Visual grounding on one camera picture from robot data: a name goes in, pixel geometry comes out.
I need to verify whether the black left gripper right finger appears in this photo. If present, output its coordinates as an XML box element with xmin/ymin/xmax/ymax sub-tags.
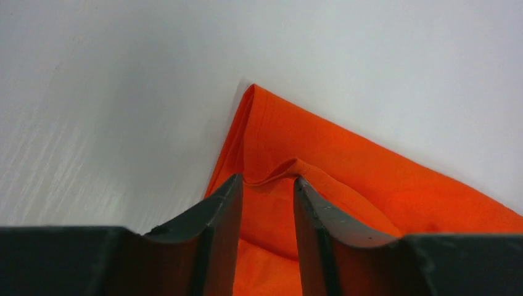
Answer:
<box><xmin>294</xmin><ymin>177</ymin><xmax>522</xmax><ymax>295</ymax></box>

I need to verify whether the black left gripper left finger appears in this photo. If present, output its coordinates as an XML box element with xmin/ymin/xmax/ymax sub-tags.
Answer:
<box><xmin>1</xmin><ymin>174</ymin><xmax>242</xmax><ymax>295</ymax></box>

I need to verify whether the orange t-shirt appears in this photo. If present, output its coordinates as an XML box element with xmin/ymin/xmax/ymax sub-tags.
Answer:
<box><xmin>207</xmin><ymin>84</ymin><xmax>522</xmax><ymax>295</ymax></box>

